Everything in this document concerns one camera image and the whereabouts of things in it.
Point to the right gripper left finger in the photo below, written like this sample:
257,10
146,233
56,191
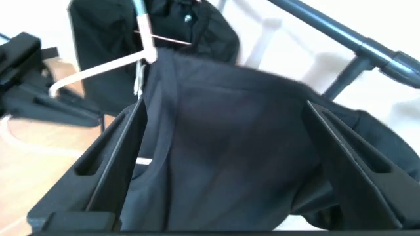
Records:
65,203

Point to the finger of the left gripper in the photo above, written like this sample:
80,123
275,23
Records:
49,109

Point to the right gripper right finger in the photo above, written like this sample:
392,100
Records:
356,196

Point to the black shorts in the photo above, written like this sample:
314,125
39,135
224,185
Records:
101,49

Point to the black garment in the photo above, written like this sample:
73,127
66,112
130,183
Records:
229,147

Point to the black clothes rack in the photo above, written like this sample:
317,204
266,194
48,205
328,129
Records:
328,27

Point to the beige curtain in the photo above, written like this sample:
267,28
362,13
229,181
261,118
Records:
295,52

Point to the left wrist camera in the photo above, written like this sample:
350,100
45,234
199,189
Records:
16,55

